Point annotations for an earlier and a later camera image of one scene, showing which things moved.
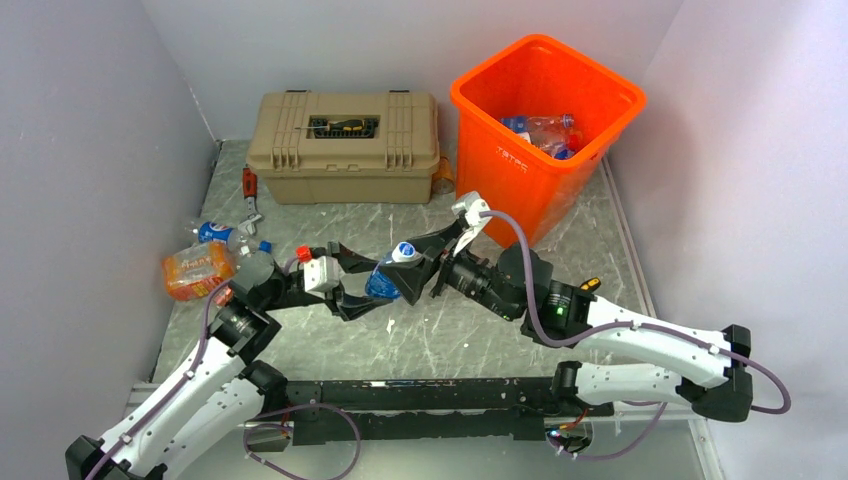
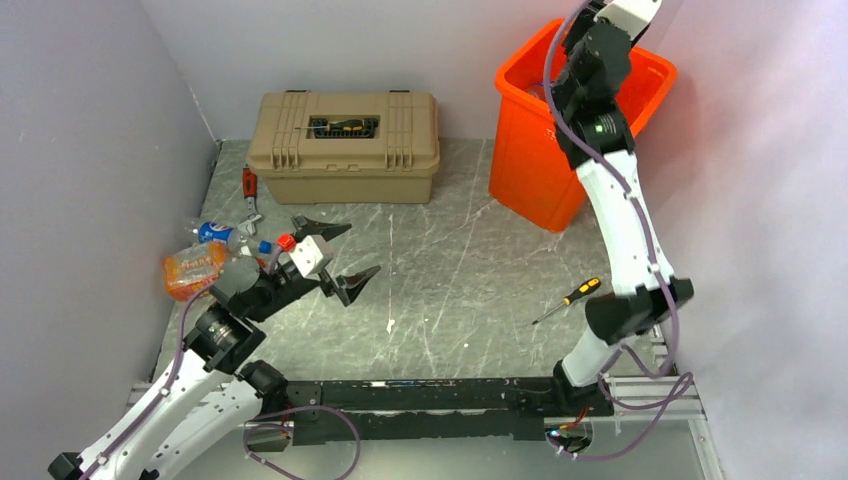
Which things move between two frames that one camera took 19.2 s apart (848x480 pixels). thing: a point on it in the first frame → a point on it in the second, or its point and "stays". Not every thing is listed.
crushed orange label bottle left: (198, 271) stays
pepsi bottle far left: (211, 231) stays
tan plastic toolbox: (344, 147) stays
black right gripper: (413, 275) → (584, 24)
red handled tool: (250, 189) stays
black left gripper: (348, 305) → (349, 285)
